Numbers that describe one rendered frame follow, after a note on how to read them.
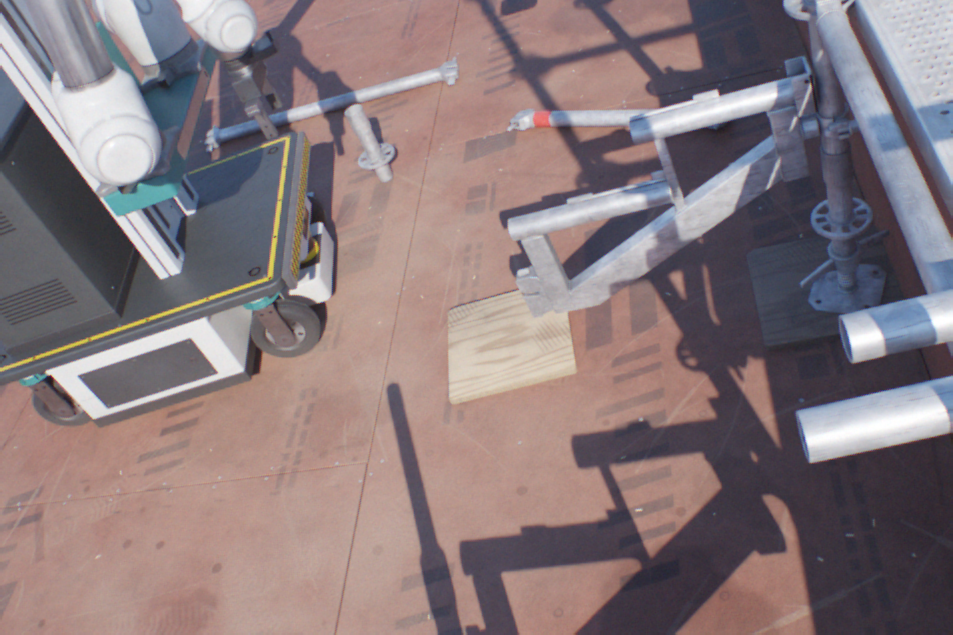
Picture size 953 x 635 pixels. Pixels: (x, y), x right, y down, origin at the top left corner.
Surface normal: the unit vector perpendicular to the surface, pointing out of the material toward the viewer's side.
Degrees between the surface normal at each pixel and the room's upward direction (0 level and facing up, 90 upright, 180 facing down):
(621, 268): 90
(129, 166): 96
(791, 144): 90
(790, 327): 0
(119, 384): 90
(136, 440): 0
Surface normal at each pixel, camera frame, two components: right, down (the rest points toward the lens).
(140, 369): 0.11, 0.63
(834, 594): -0.31, -0.71
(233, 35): 0.58, 0.51
